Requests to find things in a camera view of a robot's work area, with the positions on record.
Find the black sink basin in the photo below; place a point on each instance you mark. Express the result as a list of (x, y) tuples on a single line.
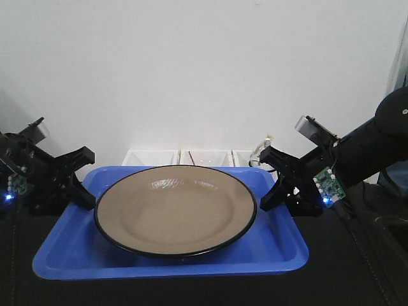
[(393, 230)]

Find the right white storage bin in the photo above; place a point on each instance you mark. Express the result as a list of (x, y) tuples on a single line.
[(245, 158)]

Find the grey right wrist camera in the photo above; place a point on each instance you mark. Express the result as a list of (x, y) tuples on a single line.
[(308, 126)]

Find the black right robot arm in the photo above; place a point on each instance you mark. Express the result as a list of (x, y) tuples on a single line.
[(375, 145)]

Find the beige plate with black rim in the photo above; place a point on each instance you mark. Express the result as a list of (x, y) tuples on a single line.
[(175, 211)]

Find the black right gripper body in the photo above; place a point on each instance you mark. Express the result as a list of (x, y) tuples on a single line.
[(304, 199)]

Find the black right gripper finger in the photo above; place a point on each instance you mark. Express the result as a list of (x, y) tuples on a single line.
[(281, 161), (277, 195)]

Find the green left circuit board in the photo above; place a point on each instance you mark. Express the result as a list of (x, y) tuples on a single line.
[(16, 186)]

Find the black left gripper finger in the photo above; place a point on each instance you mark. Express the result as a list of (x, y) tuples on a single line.
[(77, 193), (73, 161)]

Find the red glass stirring rod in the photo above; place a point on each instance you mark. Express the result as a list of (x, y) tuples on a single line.
[(191, 157)]

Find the green right circuit board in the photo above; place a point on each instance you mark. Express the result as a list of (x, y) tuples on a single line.
[(329, 187)]

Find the left white storage bin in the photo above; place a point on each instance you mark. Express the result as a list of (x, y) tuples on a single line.
[(150, 157)]

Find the glass alcohol lamp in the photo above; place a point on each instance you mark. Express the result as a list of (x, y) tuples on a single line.
[(266, 142)]

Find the green circuit board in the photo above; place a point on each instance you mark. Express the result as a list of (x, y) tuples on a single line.
[(329, 187), (16, 186)]

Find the blue plastic tray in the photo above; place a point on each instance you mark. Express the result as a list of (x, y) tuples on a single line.
[(76, 250)]

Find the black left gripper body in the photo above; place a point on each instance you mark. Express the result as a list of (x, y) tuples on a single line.
[(46, 193)]

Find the middle white storage bin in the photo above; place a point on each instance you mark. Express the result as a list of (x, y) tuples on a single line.
[(209, 158)]

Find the white storage bin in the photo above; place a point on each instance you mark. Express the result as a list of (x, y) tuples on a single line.
[(209, 158), (245, 158), (150, 157)]

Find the blue container at right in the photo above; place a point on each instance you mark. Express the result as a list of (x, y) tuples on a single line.
[(394, 178)]

